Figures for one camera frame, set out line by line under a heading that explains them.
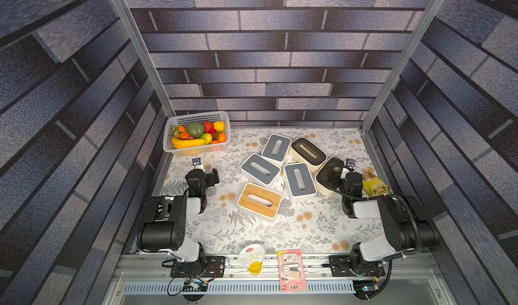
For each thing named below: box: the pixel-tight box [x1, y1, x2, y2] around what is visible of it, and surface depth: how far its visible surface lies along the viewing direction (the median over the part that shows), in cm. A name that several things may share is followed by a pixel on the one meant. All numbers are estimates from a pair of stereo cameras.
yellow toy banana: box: [171, 137, 208, 149], surface depth 103 cm
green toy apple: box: [200, 132, 213, 144], surface depth 108 cm
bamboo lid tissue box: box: [236, 182, 282, 223], surface depth 87 cm
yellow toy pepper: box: [213, 120, 226, 132], surface depth 116 cm
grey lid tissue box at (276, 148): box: [261, 132, 293, 164], surface depth 107 cm
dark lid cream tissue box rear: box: [288, 136, 328, 173], surface depth 103 cm
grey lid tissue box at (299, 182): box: [283, 161, 318, 202], surface depth 94 cm
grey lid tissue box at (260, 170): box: [240, 153, 282, 187], surface depth 98 cm
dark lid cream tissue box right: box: [314, 156, 347, 198], surface depth 91 cm
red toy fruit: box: [203, 120, 214, 133], surface depth 115 cm
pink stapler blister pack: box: [277, 248, 308, 293], surface depth 73 cm
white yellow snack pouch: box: [238, 243, 266, 275], surface depth 70 cm
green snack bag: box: [361, 165, 394, 197], surface depth 93 cm
